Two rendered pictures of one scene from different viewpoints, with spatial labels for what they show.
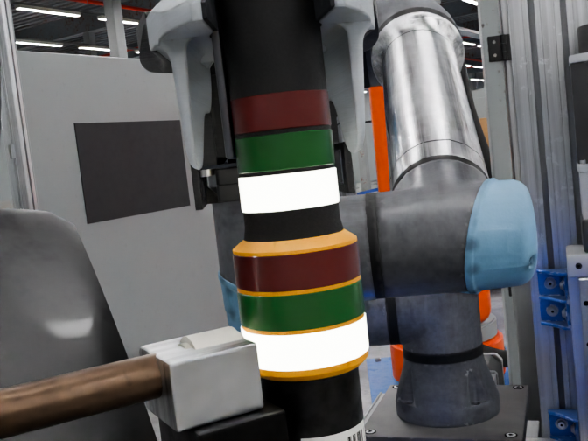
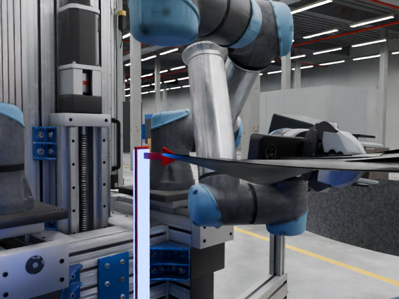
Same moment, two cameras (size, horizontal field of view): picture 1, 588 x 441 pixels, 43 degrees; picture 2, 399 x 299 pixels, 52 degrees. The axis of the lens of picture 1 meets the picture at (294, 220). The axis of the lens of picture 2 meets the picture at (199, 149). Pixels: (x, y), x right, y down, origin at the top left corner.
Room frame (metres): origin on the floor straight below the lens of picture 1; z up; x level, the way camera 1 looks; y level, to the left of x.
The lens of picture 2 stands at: (0.31, 0.41, 1.22)
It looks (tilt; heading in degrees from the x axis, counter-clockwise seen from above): 3 degrees down; 295
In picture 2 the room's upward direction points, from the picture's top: straight up
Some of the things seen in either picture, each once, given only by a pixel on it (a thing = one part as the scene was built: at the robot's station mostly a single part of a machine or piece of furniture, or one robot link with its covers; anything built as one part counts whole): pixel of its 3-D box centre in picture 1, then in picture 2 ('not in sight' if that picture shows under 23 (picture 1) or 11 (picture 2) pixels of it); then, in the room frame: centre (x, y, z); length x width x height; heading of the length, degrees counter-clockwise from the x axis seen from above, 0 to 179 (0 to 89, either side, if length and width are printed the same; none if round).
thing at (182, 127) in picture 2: not in sight; (172, 131); (0.90, -0.67, 1.20); 0.13 x 0.12 x 0.14; 39
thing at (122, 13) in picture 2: not in sight; (118, 28); (1.85, -1.69, 1.82); 0.09 x 0.04 x 0.23; 84
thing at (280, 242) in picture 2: not in sight; (277, 234); (0.56, -0.57, 0.96); 0.03 x 0.03 x 0.20; 84
